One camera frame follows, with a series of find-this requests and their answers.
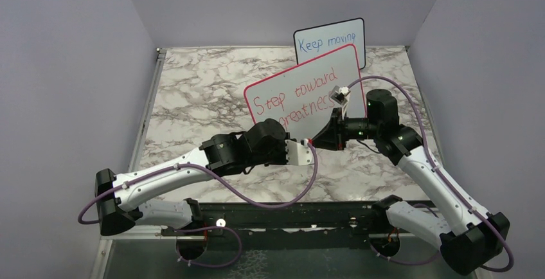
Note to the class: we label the black framed written whiteboard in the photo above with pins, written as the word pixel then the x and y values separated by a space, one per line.
pixel 317 40

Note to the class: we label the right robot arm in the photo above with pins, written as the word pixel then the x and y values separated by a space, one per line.
pixel 425 175

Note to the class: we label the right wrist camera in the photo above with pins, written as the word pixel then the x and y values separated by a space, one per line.
pixel 341 96

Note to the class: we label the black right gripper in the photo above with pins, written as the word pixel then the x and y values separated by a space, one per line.
pixel 333 135

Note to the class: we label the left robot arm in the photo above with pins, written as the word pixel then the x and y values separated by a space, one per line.
pixel 124 200

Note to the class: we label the black aluminium base frame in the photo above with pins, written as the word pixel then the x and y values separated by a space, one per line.
pixel 307 240

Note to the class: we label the red framed whiteboard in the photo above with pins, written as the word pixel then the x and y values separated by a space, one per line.
pixel 299 97

